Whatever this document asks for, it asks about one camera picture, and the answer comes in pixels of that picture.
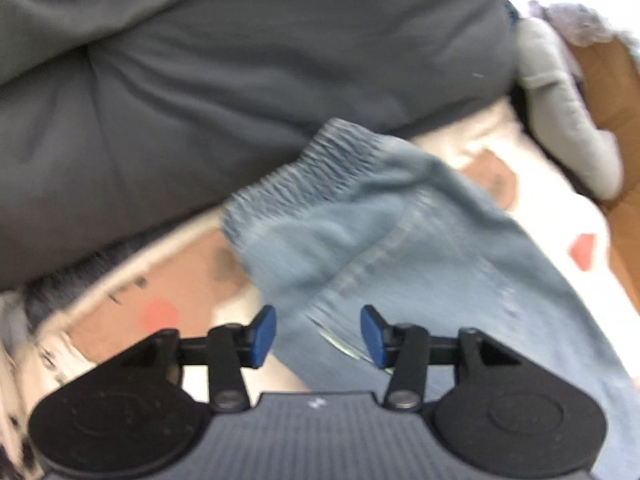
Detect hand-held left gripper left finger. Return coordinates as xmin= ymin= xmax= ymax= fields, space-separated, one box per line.
xmin=117 ymin=304 xmax=278 ymax=412

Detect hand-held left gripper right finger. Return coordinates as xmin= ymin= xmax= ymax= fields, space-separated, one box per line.
xmin=359 ymin=304 xmax=521 ymax=412

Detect blue denim pants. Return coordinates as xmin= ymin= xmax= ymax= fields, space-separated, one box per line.
xmin=222 ymin=119 xmax=640 ymax=480

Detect cream bear print bedsheet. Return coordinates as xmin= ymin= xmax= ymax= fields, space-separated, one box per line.
xmin=0 ymin=100 xmax=640 ymax=411

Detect white spotted plush toy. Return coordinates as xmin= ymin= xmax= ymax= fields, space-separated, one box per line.
xmin=0 ymin=290 xmax=66 ymax=480

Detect grey neck pillow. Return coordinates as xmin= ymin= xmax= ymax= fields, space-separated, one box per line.
xmin=515 ymin=17 xmax=623 ymax=201

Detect flattened brown cardboard sheet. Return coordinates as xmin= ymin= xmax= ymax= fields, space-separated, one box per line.
xmin=565 ymin=35 xmax=640 ymax=301

